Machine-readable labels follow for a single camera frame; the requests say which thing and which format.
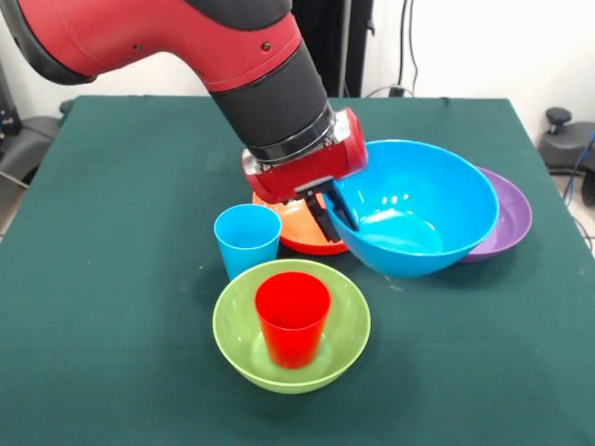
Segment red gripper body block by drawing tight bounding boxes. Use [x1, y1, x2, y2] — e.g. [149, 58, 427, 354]
[241, 107, 371, 206]

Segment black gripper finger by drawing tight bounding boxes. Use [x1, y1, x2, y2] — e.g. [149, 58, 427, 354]
[324, 178, 362, 233]
[303, 190, 346, 244]

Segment orange bowl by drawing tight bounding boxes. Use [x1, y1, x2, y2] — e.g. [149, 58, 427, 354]
[252, 190, 350, 256]

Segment blue cup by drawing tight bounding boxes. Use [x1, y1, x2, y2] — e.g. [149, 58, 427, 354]
[213, 203, 284, 280]

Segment blue bowl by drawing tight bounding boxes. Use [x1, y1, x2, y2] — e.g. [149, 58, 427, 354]
[324, 139, 501, 281]

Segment red cup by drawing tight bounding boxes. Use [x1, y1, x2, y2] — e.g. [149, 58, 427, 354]
[255, 271, 332, 371]

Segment green bowl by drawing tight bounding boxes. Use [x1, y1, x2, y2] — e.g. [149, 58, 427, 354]
[212, 258, 373, 396]

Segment purple bowl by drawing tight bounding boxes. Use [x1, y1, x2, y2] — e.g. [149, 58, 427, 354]
[456, 165, 533, 265]

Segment dark green table cloth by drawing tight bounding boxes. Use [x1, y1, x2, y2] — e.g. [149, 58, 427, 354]
[0, 95, 595, 446]

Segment black chair base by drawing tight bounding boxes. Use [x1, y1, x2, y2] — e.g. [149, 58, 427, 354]
[537, 107, 595, 176]
[0, 59, 75, 187]

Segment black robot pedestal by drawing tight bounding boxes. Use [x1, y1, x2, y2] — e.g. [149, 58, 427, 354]
[287, 0, 376, 98]

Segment black wall cable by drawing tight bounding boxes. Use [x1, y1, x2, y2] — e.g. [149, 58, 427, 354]
[398, 0, 419, 97]

